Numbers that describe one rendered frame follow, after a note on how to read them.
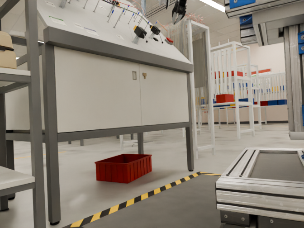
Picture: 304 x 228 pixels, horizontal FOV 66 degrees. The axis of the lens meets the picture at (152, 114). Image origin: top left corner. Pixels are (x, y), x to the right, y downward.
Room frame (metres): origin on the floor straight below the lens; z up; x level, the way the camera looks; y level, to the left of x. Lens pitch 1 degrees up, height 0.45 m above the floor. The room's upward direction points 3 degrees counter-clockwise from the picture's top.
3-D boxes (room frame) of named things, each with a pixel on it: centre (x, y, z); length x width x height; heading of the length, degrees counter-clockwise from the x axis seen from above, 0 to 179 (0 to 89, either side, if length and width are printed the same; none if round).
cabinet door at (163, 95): (1.67, -0.11, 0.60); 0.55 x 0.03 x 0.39; 139
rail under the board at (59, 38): (1.45, 0.06, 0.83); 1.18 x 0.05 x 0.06; 139
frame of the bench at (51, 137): (1.66, 0.29, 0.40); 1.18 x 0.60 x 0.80; 139
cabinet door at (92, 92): (1.26, 0.25, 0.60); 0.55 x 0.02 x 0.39; 139
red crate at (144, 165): (1.85, 0.23, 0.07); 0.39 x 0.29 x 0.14; 154
